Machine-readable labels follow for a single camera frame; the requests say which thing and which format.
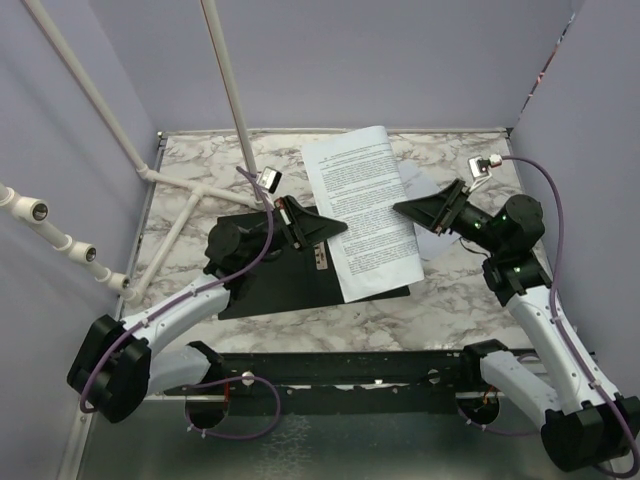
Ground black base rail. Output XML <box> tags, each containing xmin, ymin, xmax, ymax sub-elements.
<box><xmin>162</xmin><ymin>349</ymin><xmax>521</xmax><ymax>416</ymax></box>

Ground white folder black inside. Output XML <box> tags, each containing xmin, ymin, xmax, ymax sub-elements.
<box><xmin>217</xmin><ymin>204</ymin><xmax>412</xmax><ymax>321</ymax></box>

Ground lower white paper sheets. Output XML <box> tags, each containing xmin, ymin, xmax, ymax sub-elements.
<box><xmin>397</xmin><ymin>160</ymin><xmax>464</xmax><ymax>262</ymax></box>

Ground printed paper sheet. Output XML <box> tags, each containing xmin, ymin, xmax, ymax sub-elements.
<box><xmin>301</xmin><ymin>126</ymin><xmax>424</xmax><ymax>303</ymax></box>

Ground metal folder clip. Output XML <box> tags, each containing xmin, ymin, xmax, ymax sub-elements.
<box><xmin>314</xmin><ymin>242</ymin><xmax>329</xmax><ymax>271</ymax></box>

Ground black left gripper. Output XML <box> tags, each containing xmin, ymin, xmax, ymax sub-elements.
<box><xmin>240</xmin><ymin>195</ymin><xmax>348</xmax><ymax>268</ymax></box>

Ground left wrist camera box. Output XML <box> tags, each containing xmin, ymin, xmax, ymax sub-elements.
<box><xmin>256</xmin><ymin>167</ymin><xmax>282</xmax><ymax>194</ymax></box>

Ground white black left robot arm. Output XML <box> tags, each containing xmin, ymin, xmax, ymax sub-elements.
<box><xmin>67</xmin><ymin>195</ymin><xmax>348</xmax><ymax>423</ymax></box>

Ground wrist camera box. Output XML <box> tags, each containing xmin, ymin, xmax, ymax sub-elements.
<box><xmin>468</xmin><ymin>154</ymin><xmax>503</xmax><ymax>193</ymax></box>
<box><xmin>256</xmin><ymin>167</ymin><xmax>282</xmax><ymax>194</ymax></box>

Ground aluminium rail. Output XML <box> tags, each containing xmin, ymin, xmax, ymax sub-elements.
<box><xmin>79</xmin><ymin>349</ymin><xmax>609</xmax><ymax>411</ymax></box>

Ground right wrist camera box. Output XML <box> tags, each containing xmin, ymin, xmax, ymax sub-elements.
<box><xmin>468</xmin><ymin>154</ymin><xmax>503</xmax><ymax>193</ymax></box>

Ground white pipe frame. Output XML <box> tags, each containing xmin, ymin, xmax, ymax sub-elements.
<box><xmin>1</xmin><ymin>1</ymin><xmax>251</xmax><ymax>303</ymax></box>

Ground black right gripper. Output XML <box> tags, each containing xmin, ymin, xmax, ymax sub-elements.
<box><xmin>394</xmin><ymin>178</ymin><xmax>506</xmax><ymax>255</ymax></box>

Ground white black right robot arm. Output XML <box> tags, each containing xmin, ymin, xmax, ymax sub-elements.
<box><xmin>393</xmin><ymin>180</ymin><xmax>639</xmax><ymax>472</ymax></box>

